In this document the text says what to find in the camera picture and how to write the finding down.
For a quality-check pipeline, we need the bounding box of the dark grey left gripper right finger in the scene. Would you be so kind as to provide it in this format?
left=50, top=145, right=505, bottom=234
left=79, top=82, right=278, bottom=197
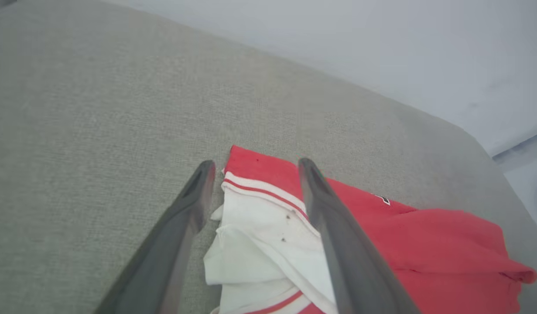
left=298, top=157, right=422, bottom=314

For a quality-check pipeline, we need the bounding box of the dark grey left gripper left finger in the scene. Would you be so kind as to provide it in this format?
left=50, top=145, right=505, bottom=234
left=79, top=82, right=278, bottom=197
left=94, top=160, right=216, bottom=314

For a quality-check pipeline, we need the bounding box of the red white basketball jersey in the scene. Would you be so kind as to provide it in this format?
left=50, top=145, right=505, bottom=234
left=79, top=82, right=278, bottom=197
left=202, top=145, right=537, bottom=314

